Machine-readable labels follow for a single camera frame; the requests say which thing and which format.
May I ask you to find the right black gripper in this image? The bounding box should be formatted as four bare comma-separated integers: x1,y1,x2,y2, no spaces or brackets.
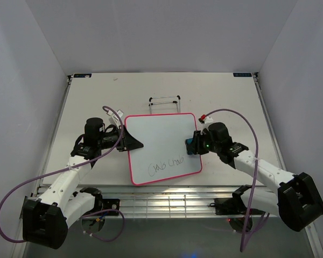
187,129,220,155

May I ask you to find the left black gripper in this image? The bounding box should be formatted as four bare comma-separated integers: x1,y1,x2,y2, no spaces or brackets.
98,126,144,153

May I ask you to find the blue bone-shaped eraser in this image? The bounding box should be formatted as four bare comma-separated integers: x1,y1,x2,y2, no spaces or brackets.
185,138,196,155

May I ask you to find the pink framed whiteboard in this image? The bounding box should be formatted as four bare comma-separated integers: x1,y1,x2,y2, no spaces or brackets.
124,113,202,185

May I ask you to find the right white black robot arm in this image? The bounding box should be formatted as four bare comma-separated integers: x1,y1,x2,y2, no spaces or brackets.
185,122,323,232

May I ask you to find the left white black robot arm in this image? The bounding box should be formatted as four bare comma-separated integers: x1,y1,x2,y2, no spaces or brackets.
23,118,144,249

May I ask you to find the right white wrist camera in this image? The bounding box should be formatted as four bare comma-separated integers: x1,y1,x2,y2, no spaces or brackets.
199,114,214,134

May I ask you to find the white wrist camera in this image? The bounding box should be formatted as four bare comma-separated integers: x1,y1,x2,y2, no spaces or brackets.
199,114,214,134
107,110,124,127

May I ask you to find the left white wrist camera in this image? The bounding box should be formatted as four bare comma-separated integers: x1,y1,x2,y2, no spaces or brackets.
107,110,124,127

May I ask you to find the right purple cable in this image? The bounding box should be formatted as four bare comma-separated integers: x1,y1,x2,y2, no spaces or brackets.
206,108,270,253

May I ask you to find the black wire whiteboard stand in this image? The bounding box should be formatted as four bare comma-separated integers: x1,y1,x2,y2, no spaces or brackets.
148,95,181,114

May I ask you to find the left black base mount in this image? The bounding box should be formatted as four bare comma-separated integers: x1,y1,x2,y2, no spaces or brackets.
100,198,120,217

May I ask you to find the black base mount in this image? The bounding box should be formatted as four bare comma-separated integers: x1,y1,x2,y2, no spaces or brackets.
208,197,266,216
100,198,120,217

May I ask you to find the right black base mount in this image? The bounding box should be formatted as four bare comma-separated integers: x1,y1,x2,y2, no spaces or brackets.
208,197,266,216

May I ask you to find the aluminium rail frame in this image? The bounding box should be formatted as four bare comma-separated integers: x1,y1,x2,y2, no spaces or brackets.
18,185,313,220

